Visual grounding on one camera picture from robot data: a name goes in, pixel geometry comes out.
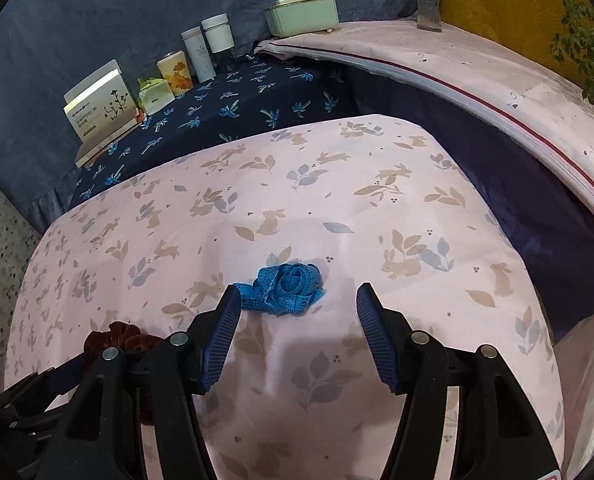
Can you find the dark red scrunchie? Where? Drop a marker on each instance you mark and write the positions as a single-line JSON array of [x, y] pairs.
[[122, 337]]

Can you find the white canister with dark base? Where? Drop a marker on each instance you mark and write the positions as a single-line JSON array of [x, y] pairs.
[[218, 40]]

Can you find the navy floral cloth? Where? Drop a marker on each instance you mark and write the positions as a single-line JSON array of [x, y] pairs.
[[237, 100]]

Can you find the blue-grey sofa cushion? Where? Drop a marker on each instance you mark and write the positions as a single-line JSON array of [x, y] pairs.
[[77, 10]]

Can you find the book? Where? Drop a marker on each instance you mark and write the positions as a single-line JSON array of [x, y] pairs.
[[102, 147]]

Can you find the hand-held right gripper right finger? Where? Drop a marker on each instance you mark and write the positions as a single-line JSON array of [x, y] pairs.
[[377, 335]]

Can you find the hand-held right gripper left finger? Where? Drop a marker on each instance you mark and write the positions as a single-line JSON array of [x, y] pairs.
[[222, 335]]

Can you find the tall white bottle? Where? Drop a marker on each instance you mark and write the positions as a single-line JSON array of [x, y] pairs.
[[198, 55]]

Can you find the pale green tissue box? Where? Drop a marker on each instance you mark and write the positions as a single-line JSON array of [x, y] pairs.
[[302, 15]]

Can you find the pink cloth with red stripe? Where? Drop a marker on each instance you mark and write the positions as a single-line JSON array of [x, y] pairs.
[[477, 70]]

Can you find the dark purple sheet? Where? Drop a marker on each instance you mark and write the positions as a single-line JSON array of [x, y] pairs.
[[502, 170]]

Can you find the yellow cushion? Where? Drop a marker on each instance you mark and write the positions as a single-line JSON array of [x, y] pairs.
[[502, 5]]

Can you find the green packet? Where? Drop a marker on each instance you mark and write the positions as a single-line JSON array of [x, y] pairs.
[[154, 96]]

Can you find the blue tape measure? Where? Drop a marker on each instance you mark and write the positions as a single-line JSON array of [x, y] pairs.
[[287, 285]]

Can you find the orange floral small box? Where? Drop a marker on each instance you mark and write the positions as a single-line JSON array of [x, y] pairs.
[[175, 74]]

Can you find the white box with plant print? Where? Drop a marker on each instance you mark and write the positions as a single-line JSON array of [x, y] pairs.
[[102, 102]]

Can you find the trash bin with white liner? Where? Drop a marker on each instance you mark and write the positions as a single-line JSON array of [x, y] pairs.
[[592, 385]]

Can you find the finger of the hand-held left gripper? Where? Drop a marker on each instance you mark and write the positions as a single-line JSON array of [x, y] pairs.
[[27, 410]]

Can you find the green leafy plant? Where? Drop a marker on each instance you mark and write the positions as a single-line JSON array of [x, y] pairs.
[[587, 35]]

